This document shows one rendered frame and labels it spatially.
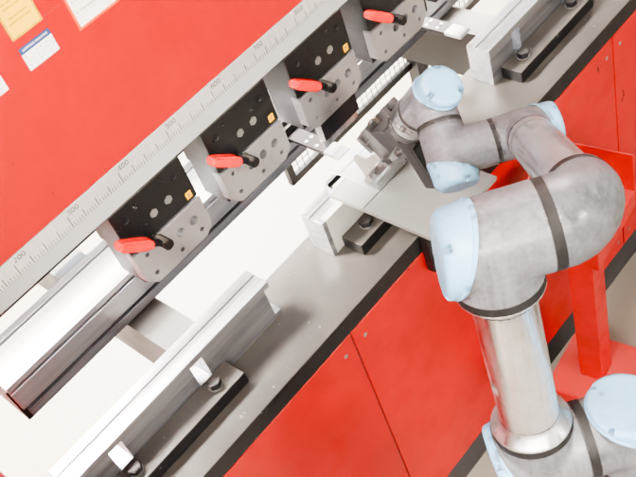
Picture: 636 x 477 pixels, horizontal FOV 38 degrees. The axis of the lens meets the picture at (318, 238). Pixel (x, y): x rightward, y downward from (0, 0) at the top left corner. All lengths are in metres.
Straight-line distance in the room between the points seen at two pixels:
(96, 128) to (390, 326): 0.79
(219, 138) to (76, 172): 0.26
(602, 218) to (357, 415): 0.94
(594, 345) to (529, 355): 1.14
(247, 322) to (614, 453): 0.70
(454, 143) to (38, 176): 0.63
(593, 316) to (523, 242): 1.19
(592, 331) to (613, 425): 0.95
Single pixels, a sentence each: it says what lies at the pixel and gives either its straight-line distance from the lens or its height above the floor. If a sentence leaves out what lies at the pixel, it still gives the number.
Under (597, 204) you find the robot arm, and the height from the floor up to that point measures 1.40.
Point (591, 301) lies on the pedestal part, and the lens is 2.22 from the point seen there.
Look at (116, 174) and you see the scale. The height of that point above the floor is 1.39.
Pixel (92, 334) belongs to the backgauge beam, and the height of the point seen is 0.94.
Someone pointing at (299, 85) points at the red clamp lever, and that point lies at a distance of 1.54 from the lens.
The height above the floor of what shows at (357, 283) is 0.87.
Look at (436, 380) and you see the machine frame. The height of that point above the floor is 0.45.
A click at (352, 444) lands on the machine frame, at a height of 0.56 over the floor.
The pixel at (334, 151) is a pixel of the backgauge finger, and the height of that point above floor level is 1.00.
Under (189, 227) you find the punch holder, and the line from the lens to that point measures 1.51.
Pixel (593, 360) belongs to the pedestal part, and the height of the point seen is 0.21.
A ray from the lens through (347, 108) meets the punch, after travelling 1.76.
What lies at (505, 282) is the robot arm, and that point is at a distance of 1.10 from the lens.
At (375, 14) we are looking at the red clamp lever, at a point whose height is 1.31.
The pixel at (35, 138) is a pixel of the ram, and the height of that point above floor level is 1.52.
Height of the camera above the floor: 2.20
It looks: 44 degrees down
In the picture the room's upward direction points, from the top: 22 degrees counter-clockwise
